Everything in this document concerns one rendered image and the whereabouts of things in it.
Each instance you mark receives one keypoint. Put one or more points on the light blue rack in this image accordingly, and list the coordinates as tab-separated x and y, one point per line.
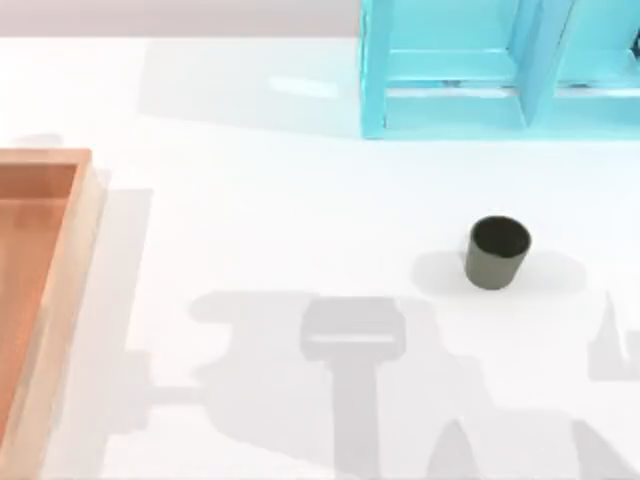
450	70

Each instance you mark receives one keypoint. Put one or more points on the dark grey cup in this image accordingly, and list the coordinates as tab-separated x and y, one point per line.
492	267

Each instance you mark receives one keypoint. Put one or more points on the shallow salmon-coloured box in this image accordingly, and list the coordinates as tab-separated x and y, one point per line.
30	250

